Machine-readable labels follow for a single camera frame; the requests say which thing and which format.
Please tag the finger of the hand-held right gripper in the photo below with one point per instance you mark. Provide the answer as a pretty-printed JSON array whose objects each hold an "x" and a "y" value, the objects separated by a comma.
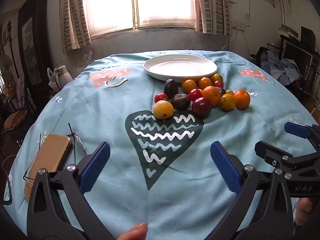
[
  {"x": 297, "y": 130},
  {"x": 275, "y": 155}
]

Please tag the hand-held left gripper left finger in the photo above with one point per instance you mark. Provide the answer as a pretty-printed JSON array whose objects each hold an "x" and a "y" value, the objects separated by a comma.
[{"x": 96, "y": 166}]

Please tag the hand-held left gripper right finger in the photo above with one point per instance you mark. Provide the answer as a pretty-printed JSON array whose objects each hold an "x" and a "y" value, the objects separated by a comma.
[{"x": 225, "y": 166}]

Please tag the dark red plum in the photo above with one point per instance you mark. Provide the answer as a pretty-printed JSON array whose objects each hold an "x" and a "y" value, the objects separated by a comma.
[{"x": 201, "y": 107}]

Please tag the yellow orange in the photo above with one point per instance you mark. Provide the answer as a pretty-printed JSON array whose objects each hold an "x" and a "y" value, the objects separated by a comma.
[
  {"x": 163, "y": 109},
  {"x": 227, "y": 102}
]

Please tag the small yellow fruit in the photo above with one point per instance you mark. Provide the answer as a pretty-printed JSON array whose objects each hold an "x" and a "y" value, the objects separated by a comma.
[{"x": 229, "y": 92}]

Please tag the wrinkled dark passion fruit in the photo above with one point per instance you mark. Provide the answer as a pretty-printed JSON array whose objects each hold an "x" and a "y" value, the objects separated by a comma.
[{"x": 180, "y": 101}]

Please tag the small red tomato with stem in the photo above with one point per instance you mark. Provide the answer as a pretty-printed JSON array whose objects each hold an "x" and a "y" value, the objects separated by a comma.
[{"x": 160, "y": 97}]

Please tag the white plate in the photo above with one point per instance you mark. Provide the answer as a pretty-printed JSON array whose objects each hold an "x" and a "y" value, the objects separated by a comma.
[{"x": 175, "y": 67}]

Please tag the person's right hand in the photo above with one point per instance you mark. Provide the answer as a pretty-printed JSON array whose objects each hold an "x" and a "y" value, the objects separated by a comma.
[{"x": 303, "y": 210}]

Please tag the person's left hand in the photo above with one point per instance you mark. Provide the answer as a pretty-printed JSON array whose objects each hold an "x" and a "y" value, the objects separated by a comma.
[{"x": 133, "y": 231}]

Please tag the grey fabric strip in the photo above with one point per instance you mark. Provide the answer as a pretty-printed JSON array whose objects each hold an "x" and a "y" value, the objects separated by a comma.
[{"x": 80, "y": 141}]

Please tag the brown glasses case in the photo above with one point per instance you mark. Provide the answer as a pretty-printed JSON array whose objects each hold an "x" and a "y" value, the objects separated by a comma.
[{"x": 50, "y": 155}]

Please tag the blue clothes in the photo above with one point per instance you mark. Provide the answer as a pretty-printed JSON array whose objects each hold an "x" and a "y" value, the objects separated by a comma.
[{"x": 282, "y": 70}]

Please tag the blue printed tablecloth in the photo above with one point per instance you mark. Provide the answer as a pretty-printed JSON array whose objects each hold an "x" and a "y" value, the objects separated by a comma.
[{"x": 112, "y": 92}]

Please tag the dark monitor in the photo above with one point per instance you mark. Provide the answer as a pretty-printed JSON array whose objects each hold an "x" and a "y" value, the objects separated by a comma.
[{"x": 297, "y": 52}]

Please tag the yellow-green citrus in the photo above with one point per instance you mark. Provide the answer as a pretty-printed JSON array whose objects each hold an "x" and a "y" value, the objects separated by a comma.
[{"x": 216, "y": 77}]

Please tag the brown cushion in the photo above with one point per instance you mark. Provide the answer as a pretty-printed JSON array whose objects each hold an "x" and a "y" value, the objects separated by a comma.
[{"x": 15, "y": 119}]

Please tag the black speaker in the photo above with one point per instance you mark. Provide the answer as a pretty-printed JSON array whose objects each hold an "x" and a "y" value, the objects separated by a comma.
[{"x": 307, "y": 36}]

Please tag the white plastic bag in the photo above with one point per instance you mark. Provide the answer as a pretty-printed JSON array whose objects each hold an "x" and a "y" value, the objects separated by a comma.
[{"x": 52, "y": 81}]

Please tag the white thermos jug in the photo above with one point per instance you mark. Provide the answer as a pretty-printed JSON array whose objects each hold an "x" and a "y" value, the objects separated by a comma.
[{"x": 63, "y": 75}]

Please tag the dark wooden cabinet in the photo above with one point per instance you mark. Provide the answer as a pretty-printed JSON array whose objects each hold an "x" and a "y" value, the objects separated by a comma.
[{"x": 32, "y": 42}]

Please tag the checked curtain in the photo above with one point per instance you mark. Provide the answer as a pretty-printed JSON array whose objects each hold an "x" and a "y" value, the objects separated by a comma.
[
  {"x": 212, "y": 5},
  {"x": 73, "y": 17}
]

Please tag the bright window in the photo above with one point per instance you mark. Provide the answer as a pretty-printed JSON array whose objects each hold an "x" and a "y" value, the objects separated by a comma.
[{"x": 112, "y": 5}]

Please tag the white wall outlet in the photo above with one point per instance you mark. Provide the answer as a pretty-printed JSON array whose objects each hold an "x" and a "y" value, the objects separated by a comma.
[{"x": 239, "y": 26}]

